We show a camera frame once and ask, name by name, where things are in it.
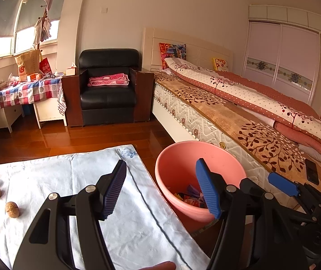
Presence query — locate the brown leaf patterned blanket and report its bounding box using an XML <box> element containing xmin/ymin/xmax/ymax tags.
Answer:
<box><xmin>153</xmin><ymin>72</ymin><xmax>321</xmax><ymax>192</ymax></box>

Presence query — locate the white desk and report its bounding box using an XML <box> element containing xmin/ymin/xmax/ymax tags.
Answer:
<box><xmin>0</xmin><ymin>101</ymin><xmax>68</xmax><ymax>133</ymax></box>

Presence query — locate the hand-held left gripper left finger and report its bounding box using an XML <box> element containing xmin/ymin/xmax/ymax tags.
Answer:
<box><xmin>11</xmin><ymin>160</ymin><xmax>128</xmax><ymax>270</ymax></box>

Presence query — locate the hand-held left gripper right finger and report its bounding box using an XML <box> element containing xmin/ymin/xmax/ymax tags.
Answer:
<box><xmin>196</xmin><ymin>158</ymin><xmax>310</xmax><ymax>270</ymax></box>

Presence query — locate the black leather armchair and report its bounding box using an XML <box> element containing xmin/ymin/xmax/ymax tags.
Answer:
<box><xmin>62</xmin><ymin>49</ymin><xmax>155</xmax><ymax>127</ymax></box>

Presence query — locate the person's left hand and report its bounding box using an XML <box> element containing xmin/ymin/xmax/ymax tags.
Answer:
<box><xmin>138</xmin><ymin>261</ymin><xmax>176</xmax><ymax>270</ymax></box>

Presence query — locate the brown paper bag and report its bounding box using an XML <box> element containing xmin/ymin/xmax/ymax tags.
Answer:
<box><xmin>14</xmin><ymin>50</ymin><xmax>41</xmax><ymax>82</ymax></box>

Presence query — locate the yellow pillow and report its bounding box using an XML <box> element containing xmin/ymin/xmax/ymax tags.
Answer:
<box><xmin>212</xmin><ymin>58</ymin><xmax>230</xmax><ymax>72</ymax></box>

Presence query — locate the red paper bag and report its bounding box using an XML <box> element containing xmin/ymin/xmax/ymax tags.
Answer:
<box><xmin>39</xmin><ymin>58</ymin><xmax>52</xmax><ymax>75</ymax></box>

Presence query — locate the wooden coat rack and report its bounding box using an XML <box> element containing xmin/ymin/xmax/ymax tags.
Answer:
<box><xmin>33</xmin><ymin>0</ymin><xmax>58</xmax><ymax>51</ymax></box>

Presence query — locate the colourful patterned pillow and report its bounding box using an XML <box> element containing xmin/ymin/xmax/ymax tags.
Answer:
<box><xmin>158</xmin><ymin>43</ymin><xmax>187</xmax><ymax>70</ymax></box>

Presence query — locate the pink plastic bucket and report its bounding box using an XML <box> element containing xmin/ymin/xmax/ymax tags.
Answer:
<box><xmin>155</xmin><ymin>141</ymin><xmax>247</xmax><ymax>223</ymax></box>

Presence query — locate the pink folded blanket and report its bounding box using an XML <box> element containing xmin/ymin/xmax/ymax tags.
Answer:
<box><xmin>87</xmin><ymin>73</ymin><xmax>130</xmax><ymax>87</ymax></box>

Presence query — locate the white wardrobe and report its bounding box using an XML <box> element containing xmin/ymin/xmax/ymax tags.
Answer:
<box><xmin>241</xmin><ymin>4</ymin><xmax>321</xmax><ymax>113</ymax></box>

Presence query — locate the checked tablecloth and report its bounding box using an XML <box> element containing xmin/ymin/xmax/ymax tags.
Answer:
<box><xmin>0</xmin><ymin>74</ymin><xmax>67</xmax><ymax>116</ymax></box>

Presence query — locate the white hanging shirt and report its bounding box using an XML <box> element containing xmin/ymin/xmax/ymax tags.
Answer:
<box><xmin>33</xmin><ymin>18</ymin><xmax>51</xmax><ymax>45</ymax></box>

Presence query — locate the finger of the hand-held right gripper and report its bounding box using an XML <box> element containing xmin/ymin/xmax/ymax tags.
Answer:
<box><xmin>239</xmin><ymin>177</ymin><xmax>321</xmax><ymax>225</ymax></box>
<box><xmin>268</xmin><ymin>171</ymin><xmax>321</xmax><ymax>204</ymax></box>

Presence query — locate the purple plastic bag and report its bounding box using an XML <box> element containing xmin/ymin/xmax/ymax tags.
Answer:
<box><xmin>187</xmin><ymin>185</ymin><xmax>203</xmax><ymax>200</ymax></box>

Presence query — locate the black phone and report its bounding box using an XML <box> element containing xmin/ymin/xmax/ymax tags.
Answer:
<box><xmin>304</xmin><ymin>158</ymin><xmax>320</xmax><ymax>185</ymax></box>

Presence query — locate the red white snack wrapper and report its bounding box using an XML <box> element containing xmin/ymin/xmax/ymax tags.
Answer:
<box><xmin>184</xmin><ymin>198</ymin><xmax>204</xmax><ymax>208</ymax></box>

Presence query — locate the white bed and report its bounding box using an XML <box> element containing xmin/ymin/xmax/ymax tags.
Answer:
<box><xmin>142</xmin><ymin>27</ymin><xmax>321</xmax><ymax>197</ymax></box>

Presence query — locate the dotted floral quilt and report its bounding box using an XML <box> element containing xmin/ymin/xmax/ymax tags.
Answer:
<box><xmin>164</xmin><ymin>57</ymin><xmax>321</xmax><ymax>155</ymax></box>

